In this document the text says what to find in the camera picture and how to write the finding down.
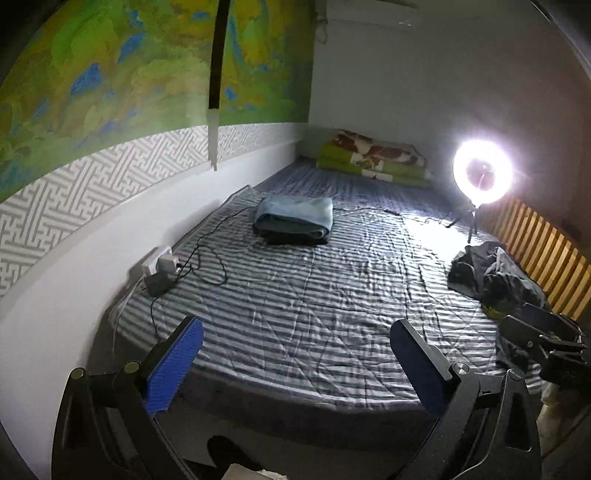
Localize white power strip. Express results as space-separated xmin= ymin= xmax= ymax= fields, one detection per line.
xmin=141 ymin=246 xmax=179 ymax=279

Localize black power adapter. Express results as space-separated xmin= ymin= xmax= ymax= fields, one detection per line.
xmin=143 ymin=271 xmax=177 ymax=298

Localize green landscape wall painting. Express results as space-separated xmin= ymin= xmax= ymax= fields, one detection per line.
xmin=1 ymin=1 xmax=315 ymax=197

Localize wooden slatted railing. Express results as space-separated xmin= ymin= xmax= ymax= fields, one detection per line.
xmin=479 ymin=195 xmax=590 ymax=323

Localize white wall air conditioner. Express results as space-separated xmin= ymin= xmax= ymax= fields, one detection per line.
xmin=327 ymin=1 xmax=423 ymax=30

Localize stacked green floral blankets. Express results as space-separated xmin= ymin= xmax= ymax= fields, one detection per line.
xmin=315 ymin=130 xmax=434 ymax=188

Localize black clothes pile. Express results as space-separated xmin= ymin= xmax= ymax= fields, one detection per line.
xmin=447 ymin=241 xmax=550 ymax=323

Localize light blue denim jeans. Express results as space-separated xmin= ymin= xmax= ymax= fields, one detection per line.
xmin=252 ymin=195 xmax=334 ymax=245

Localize ring light on tripod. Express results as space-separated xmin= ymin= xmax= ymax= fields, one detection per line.
xmin=447 ymin=139 xmax=515 ymax=244

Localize black power cable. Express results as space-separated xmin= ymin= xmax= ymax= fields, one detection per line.
xmin=147 ymin=204 xmax=445 ymax=342

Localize black white hanging strap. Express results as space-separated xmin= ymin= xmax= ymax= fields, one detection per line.
xmin=206 ymin=0 xmax=233 ymax=173

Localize striped blue white quilt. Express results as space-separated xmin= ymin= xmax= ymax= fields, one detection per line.
xmin=108 ymin=158 xmax=546 ymax=416

